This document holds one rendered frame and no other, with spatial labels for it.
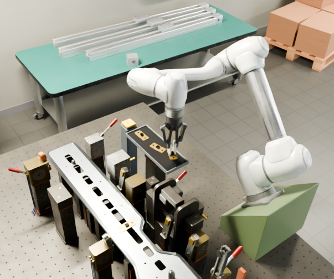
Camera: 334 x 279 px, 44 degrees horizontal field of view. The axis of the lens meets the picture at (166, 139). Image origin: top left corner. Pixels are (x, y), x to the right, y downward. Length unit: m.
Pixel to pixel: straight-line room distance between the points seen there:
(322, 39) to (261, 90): 3.31
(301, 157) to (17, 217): 1.58
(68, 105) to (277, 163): 2.55
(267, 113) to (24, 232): 1.45
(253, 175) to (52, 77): 2.08
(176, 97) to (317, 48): 3.86
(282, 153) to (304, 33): 3.50
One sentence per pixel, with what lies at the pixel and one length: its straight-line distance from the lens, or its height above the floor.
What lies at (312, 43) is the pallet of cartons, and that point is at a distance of 5.51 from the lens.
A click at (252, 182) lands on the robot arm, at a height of 1.03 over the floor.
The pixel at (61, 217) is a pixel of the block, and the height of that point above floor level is 0.92.
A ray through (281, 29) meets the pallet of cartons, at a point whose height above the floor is 0.34.
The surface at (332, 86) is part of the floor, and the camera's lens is 5.32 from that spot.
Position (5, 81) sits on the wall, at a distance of 4.38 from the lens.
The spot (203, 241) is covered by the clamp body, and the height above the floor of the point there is 1.07.
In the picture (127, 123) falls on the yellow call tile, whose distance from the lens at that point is 2.32.
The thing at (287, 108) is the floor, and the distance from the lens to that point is 4.72.
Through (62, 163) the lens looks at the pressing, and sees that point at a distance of 2.35.
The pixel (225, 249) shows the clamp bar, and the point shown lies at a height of 1.20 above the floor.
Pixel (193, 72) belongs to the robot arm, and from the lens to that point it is 2.06.
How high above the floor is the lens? 2.56
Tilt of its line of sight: 39 degrees down
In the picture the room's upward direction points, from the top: 3 degrees clockwise
